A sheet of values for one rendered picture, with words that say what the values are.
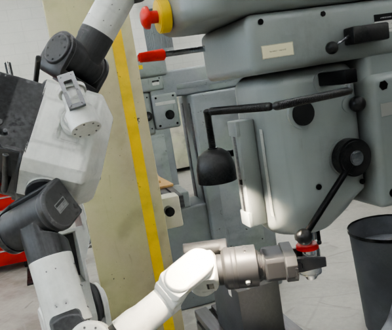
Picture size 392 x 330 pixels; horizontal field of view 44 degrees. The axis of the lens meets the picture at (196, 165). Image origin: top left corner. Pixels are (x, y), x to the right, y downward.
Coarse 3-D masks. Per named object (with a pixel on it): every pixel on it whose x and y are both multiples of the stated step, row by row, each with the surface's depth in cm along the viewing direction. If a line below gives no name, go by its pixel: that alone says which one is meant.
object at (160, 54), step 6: (162, 48) 98; (186, 48) 99; (192, 48) 100; (198, 48) 100; (204, 48) 100; (138, 54) 97; (144, 54) 96; (150, 54) 96; (156, 54) 97; (162, 54) 97; (168, 54) 98; (174, 54) 99; (180, 54) 99; (138, 60) 97; (144, 60) 97; (150, 60) 97; (156, 60) 98; (162, 60) 98
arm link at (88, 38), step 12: (84, 24) 123; (84, 36) 122; (96, 36) 122; (84, 48) 121; (96, 48) 123; (108, 48) 126; (72, 60) 118; (84, 60) 121; (96, 60) 124; (84, 72) 123; (96, 72) 125
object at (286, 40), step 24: (384, 0) 88; (240, 24) 82; (264, 24) 81; (288, 24) 82; (312, 24) 84; (336, 24) 85; (360, 24) 87; (216, 48) 94; (240, 48) 84; (264, 48) 81; (288, 48) 83; (312, 48) 84; (360, 48) 87; (384, 48) 89; (216, 72) 97; (240, 72) 86; (264, 72) 83
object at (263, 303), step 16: (224, 288) 136; (240, 288) 128; (256, 288) 128; (272, 288) 129; (224, 304) 140; (240, 304) 127; (256, 304) 128; (272, 304) 130; (224, 320) 143; (240, 320) 129; (256, 320) 129; (272, 320) 130
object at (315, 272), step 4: (300, 252) 101; (304, 252) 100; (308, 252) 100; (312, 252) 100; (316, 252) 100; (300, 256) 101; (304, 256) 100; (320, 268) 101; (300, 272) 102; (304, 272) 101; (308, 272) 101; (312, 272) 101; (316, 272) 101; (320, 272) 101; (304, 276) 102; (308, 276) 101; (312, 276) 101
